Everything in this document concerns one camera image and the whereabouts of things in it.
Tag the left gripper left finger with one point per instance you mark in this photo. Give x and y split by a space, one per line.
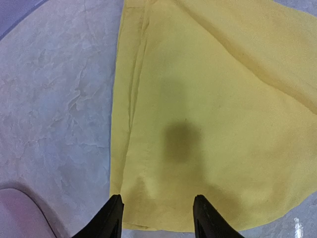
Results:
107 223

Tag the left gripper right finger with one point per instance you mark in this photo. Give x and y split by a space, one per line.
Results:
208 222

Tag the yellow garment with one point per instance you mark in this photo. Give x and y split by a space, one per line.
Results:
213 97

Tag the white plastic laundry basket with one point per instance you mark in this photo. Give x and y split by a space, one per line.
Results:
20 217

